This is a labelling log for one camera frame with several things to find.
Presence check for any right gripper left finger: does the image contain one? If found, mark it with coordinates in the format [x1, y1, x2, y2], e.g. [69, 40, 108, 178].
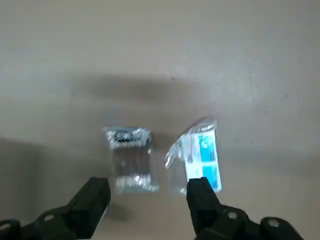
[0, 176, 111, 240]

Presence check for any clear cotton swab packet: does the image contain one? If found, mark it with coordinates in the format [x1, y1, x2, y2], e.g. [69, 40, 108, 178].
[101, 125, 161, 195]

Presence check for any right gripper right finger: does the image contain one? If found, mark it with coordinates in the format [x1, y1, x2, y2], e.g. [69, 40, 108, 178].
[186, 176, 306, 240]

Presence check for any clear gloves packet blue label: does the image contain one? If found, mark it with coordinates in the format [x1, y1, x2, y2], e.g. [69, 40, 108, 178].
[163, 116, 224, 198]

